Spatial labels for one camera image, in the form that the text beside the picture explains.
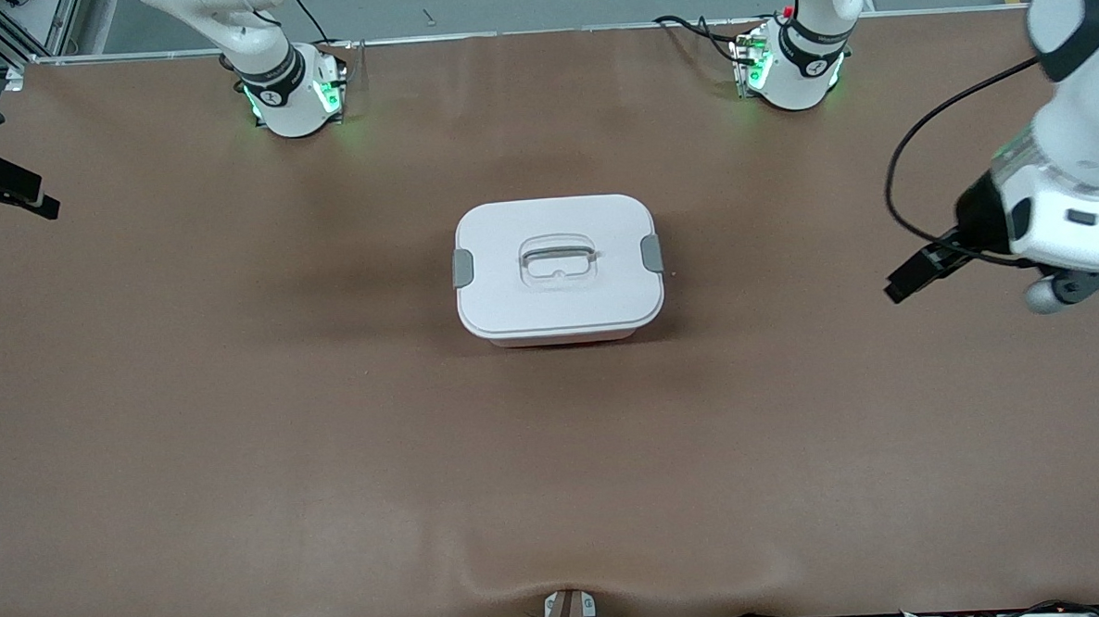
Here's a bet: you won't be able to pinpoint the black right base cable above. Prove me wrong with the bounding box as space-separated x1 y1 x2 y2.
290 0 344 48

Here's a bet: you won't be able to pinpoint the aluminium table edge rail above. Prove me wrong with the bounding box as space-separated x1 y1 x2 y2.
28 5 1039 69

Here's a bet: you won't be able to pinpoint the white box lid grey clips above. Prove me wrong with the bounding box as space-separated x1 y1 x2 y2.
449 192 668 342

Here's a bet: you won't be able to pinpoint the black left base cables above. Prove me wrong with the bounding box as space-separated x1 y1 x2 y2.
652 10 750 69

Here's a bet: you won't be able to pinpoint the pink plastic box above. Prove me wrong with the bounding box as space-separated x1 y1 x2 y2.
488 328 642 350

